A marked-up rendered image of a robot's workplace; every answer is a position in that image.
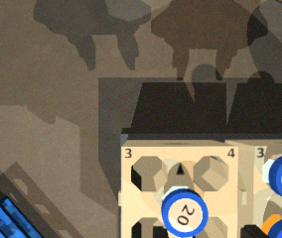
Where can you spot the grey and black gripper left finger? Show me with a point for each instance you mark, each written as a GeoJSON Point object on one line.
{"type": "Point", "coordinates": [160, 232]}

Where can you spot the blue tube rack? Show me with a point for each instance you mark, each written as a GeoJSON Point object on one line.
{"type": "Point", "coordinates": [18, 223]}

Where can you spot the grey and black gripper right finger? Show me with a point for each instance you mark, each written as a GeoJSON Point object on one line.
{"type": "Point", "coordinates": [252, 231]}

